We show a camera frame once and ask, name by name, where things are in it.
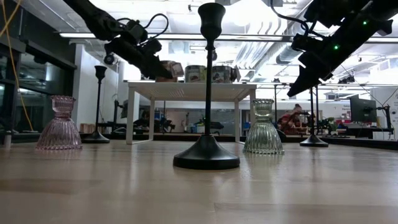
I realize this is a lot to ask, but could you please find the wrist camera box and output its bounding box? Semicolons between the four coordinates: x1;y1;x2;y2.
124;20;149;43
292;32;323;54

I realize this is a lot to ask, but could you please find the vanilla cake candle tin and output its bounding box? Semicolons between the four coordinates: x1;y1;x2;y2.
185;64;208;83

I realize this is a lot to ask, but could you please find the black camera cable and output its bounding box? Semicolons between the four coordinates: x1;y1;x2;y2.
116;13;169;40
269;0;312;37

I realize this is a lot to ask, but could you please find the white metal shelf riser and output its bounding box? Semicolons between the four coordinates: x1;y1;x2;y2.
126;81;257;145

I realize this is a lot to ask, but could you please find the tall black candlestick holder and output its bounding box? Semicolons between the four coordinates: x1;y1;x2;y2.
81;65;111;144
173;2;241;170
299;86;329;147

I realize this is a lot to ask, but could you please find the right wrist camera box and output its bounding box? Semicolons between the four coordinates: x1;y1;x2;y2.
292;32;323;54

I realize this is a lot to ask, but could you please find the black metal frame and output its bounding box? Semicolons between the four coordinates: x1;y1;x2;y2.
272;82;320;135

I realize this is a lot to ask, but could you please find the long ceiling light strip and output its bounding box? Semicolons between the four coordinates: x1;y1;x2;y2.
58;32;398;44

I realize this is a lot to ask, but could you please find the dark office desk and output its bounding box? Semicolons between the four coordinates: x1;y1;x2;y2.
337;126;395;140

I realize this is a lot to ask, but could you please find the clear ribbed glass holder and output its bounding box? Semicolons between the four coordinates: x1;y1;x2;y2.
242;98;285;155

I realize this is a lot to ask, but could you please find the orange heart candle tin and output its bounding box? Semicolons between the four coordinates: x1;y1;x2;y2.
155;60;185;83

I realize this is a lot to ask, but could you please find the wooden slat box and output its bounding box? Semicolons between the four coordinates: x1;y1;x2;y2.
80;123;100;134

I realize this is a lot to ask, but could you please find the pink ribbed glass candle holder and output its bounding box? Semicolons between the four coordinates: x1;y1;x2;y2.
35;95;83;151

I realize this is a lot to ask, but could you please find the yellow cable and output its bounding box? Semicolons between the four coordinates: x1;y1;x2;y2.
0;0;34;132

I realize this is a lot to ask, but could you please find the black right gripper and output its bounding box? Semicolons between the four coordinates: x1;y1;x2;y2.
287;34;361;97

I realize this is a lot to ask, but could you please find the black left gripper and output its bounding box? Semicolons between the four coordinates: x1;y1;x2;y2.
107;36;174;80

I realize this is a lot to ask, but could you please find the black ceiling spotlight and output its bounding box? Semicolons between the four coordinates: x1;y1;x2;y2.
338;74;357;85

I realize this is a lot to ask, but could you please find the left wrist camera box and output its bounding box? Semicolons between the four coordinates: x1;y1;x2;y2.
124;20;149;43

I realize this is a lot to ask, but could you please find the person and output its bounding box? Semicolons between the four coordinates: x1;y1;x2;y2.
133;109;150;128
278;103;310;135

